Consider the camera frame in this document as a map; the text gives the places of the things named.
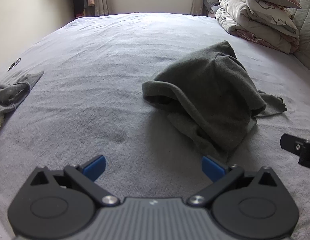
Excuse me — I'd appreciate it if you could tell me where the folded grey pink duvet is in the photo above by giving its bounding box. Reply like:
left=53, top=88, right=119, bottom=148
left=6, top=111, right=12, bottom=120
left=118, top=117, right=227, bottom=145
left=215, top=6, right=300, bottom=54

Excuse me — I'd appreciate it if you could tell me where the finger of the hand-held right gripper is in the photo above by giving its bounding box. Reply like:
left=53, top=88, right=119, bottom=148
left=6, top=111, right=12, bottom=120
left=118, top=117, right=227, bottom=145
left=280, top=133, right=310, bottom=173

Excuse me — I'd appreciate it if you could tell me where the dark grey-green shirt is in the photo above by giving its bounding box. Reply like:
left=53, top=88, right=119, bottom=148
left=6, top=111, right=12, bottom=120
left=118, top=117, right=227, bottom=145
left=142, top=41, right=287, bottom=163

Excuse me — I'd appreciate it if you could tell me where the white printed pillow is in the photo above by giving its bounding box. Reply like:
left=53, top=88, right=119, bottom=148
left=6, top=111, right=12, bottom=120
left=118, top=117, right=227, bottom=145
left=218, top=0, right=300, bottom=37

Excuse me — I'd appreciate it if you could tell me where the grey folded blanket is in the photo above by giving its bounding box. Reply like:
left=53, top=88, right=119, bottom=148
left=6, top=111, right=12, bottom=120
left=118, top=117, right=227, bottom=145
left=203, top=0, right=221, bottom=18

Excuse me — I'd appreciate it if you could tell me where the grey quilted headboard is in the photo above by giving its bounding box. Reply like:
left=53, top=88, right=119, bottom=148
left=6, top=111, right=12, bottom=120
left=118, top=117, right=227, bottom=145
left=280, top=0, right=310, bottom=63

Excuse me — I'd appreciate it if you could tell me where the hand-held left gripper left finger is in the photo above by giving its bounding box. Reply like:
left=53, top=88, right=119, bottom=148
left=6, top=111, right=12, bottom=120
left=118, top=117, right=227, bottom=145
left=30, top=154, right=121, bottom=207

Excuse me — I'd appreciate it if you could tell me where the light grey knit sweater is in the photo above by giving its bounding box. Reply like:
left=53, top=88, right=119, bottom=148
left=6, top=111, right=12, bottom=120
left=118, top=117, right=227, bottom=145
left=0, top=70, right=45, bottom=117

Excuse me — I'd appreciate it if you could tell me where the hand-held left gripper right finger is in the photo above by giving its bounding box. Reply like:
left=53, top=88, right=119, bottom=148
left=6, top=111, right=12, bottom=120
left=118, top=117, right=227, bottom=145
left=187, top=156, right=281, bottom=207

